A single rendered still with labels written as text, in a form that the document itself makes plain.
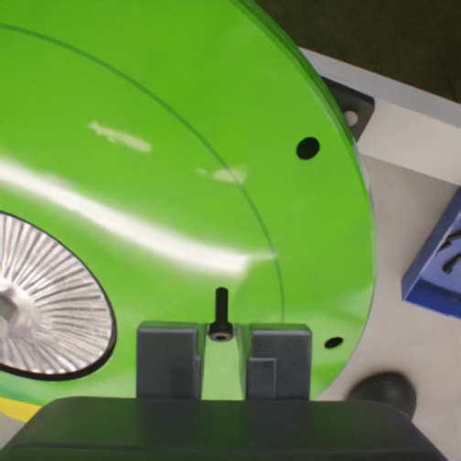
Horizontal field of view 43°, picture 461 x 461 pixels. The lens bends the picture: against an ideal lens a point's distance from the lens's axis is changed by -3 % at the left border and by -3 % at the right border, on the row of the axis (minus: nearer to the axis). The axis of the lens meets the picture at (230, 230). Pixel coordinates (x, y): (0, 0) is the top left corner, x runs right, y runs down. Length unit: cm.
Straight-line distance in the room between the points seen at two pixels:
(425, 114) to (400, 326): 18
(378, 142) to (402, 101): 3
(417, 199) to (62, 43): 27
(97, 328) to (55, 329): 2
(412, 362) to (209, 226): 33
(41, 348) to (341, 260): 14
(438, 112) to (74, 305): 25
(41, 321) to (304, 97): 14
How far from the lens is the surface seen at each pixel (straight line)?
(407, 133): 38
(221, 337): 18
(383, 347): 50
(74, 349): 28
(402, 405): 52
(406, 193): 41
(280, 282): 24
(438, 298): 45
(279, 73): 21
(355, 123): 37
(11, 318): 27
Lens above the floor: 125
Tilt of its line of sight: 51 degrees down
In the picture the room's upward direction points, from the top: 163 degrees counter-clockwise
